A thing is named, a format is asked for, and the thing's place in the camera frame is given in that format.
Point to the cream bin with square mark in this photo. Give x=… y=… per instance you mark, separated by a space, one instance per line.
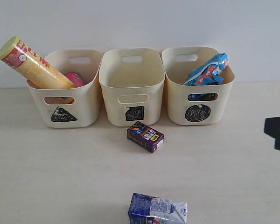
x=132 y=83

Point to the purple juice box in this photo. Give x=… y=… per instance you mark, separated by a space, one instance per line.
x=145 y=136

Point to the cream bin with circle mark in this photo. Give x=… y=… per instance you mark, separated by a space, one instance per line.
x=193 y=105

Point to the pink chips can yellow lid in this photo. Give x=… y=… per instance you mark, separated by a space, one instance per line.
x=76 y=79

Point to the yellow Lay's chips can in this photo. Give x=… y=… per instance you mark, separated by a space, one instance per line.
x=35 y=68

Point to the cream bin with triangle mark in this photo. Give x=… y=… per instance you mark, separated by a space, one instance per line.
x=77 y=107

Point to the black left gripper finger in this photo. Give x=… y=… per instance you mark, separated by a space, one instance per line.
x=272 y=127

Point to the blue noodle packet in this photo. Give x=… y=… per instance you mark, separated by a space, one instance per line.
x=209 y=73

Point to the blue white milk carton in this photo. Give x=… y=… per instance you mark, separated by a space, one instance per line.
x=146 y=209

